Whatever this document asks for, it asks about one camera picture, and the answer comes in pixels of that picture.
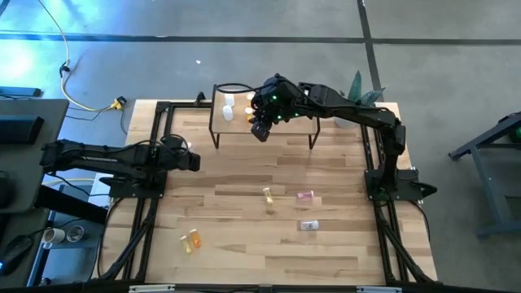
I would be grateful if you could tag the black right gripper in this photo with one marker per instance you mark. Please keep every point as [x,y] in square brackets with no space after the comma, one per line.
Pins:
[278,101]

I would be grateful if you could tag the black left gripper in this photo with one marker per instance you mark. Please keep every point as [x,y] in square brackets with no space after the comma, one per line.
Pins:
[181,160]

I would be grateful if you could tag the yellow pill bottle white cap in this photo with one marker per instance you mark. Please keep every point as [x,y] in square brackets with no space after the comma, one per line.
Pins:
[267,195]
[186,244]

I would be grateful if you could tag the clear pill bottle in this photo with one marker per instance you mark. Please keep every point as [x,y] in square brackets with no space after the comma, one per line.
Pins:
[309,225]

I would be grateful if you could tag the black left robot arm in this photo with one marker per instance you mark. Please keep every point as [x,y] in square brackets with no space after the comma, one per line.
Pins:
[102,159]

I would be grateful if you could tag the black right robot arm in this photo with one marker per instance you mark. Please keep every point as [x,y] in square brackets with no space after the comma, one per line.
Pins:
[366,114]

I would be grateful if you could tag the wooden shelf black metal legs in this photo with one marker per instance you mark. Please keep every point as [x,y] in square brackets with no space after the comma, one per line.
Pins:
[293,128]

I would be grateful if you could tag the green plant in white pot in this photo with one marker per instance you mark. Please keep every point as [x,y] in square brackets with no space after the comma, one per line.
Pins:
[356,87]

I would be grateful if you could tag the yellow power plug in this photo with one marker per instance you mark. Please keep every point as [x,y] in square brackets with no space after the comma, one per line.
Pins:
[118,104]

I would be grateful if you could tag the black metal beam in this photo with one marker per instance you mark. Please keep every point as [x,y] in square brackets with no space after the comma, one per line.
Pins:
[73,205]

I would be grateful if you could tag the black desk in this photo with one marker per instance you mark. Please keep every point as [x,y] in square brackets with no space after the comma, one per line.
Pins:
[40,122]

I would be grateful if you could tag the white cup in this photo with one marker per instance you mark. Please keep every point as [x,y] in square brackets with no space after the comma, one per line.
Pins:
[53,235]

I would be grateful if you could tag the black rectangular device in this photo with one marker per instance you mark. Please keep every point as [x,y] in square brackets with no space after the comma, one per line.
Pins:
[20,129]

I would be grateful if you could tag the black flat bar device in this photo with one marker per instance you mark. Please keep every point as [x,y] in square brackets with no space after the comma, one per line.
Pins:
[20,91]

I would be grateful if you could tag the black computer mouse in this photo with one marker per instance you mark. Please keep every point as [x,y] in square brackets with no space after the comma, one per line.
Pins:
[14,252]

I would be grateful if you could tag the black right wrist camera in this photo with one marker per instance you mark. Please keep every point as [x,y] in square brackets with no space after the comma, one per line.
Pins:
[261,132]

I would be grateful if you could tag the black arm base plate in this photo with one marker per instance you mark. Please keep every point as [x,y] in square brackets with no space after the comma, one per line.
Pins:
[134,190]
[419,190]

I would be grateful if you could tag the black frame clamp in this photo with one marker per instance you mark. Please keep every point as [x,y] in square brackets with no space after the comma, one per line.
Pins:
[200,99]

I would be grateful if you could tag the silver metal bracket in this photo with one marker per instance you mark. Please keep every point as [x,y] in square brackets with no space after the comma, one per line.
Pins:
[378,289]
[152,288]

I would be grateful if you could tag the black aluminium rig frame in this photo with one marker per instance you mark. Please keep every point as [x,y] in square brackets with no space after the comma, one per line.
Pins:
[382,236]

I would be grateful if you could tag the blue frame workbench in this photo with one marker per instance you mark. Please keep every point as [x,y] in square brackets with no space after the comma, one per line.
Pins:
[480,191]

